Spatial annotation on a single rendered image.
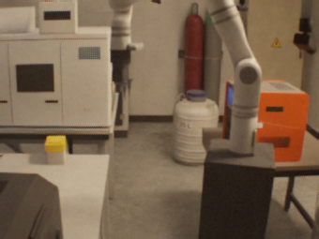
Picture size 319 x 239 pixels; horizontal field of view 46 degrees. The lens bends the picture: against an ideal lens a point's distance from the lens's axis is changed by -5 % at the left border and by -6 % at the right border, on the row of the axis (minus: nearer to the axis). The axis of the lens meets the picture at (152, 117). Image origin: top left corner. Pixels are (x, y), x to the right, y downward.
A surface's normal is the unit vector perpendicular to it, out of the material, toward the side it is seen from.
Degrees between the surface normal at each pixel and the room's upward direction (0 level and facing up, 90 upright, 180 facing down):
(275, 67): 90
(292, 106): 90
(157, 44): 90
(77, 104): 90
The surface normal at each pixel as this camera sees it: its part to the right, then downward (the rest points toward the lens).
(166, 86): 0.04, 0.29
